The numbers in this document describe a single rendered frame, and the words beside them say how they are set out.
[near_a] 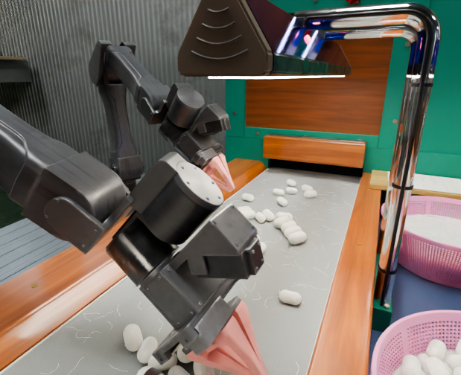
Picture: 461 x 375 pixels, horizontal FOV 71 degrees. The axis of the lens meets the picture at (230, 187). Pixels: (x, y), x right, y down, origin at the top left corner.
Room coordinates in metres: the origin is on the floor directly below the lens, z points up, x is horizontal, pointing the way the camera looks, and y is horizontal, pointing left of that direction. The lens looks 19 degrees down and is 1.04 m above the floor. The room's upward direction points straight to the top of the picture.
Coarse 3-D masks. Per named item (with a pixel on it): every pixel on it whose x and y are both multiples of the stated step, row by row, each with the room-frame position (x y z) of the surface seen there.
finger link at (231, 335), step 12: (228, 324) 0.24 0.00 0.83; (228, 336) 0.23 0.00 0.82; (240, 336) 0.24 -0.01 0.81; (240, 348) 0.24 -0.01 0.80; (192, 360) 0.25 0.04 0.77; (204, 360) 0.25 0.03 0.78; (216, 360) 0.25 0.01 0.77; (228, 360) 0.25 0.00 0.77; (252, 360) 0.24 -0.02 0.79; (240, 372) 0.24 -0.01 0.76; (252, 372) 0.24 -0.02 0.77; (264, 372) 0.24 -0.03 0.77
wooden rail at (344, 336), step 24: (360, 192) 0.76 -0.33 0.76; (360, 216) 0.62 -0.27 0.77; (360, 240) 0.51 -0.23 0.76; (360, 264) 0.44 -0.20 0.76; (336, 288) 0.38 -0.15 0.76; (360, 288) 0.38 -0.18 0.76; (336, 312) 0.33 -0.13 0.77; (360, 312) 0.33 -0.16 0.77; (336, 336) 0.29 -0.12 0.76; (360, 336) 0.29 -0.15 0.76; (312, 360) 0.26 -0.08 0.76; (336, 360) 0.26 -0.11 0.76; (360, 360) 0.26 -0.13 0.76
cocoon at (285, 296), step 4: (280, 292) 0.38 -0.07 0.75; (284, 292) 0.38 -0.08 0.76; (288, 292) 0.38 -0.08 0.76; (292, 292) 0.38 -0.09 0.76; (296, 292) 0.38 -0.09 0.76; (280, 296) 0.38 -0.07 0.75; (284, 296) 0.37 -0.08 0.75; (288, 296) 0.37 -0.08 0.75; (292, 296) 0.37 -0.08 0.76; (296, 296) 0.37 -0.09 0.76; (300, 296) 0.37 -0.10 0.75; (284, 300) 0.37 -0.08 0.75; (288, 300) 0.37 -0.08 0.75; (292, 300) 0.37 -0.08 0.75; (296, 300) 0.37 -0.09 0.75; (300, 300) 0.37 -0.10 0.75; (296, 304) 0.37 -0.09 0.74
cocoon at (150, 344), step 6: (150, 336) 0.30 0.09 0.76; (144, 342) 0.29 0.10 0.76; (150, 342) 0.29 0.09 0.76; (156, 342) 0.29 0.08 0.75; (144, 348) 0.28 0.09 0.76; (150, 348) 0.28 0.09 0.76; (138, 354) 0.28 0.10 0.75; (144, 354) 0.27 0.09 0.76; (150, 354) 0.28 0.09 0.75; (144, 360) 0.27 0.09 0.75
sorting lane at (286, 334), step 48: (240, 192) 0.83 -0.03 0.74; (336, 192) 0.83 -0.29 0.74; (288, 240) 0.56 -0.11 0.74; (336, 240) 0.56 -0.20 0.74; (240, 288) 0.41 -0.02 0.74; (288, 288) 0.41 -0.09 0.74; (48, 336) 0.31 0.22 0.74; (96, 336) 0.31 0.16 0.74; (144, 336) 0.31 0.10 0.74; (288, 336) 0.31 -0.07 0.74
